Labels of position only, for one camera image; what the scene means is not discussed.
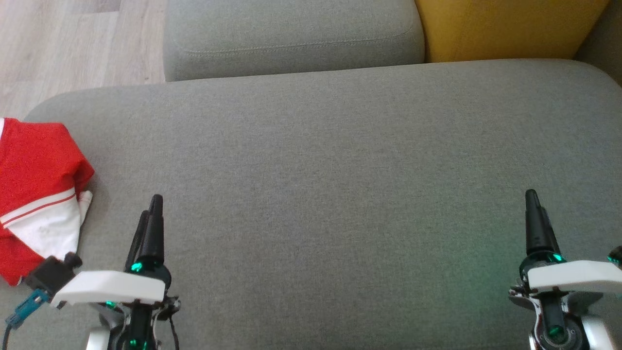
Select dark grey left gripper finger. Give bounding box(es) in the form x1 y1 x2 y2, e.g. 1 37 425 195
125 210 149 270
138 194 166 265

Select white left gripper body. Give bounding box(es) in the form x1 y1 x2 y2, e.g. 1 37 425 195
51 260 180 316

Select red shorts with white trim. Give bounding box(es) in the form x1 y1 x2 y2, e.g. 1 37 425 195
0 191 93 286

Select grey sofa cushion with seam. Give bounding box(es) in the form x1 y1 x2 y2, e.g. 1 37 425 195
163 0 426 82

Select thin black cable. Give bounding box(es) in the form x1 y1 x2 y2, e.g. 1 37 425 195
165 306 180 350

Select red jersey with black lettering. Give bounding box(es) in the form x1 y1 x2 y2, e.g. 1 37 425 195
0 118 96 229

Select teal left camera cable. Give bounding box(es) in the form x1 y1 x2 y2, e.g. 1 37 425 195
2 288 49 350

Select grey fabric sofa seat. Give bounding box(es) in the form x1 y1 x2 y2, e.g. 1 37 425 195
0 58 622 350

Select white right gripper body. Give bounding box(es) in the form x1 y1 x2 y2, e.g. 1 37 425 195
520 255 622 294

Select yellow sofa cushion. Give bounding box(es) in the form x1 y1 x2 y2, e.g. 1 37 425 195
414 0 610 64

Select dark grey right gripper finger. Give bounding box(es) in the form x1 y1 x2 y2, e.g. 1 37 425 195
540 207 563 261
525 190 554 256

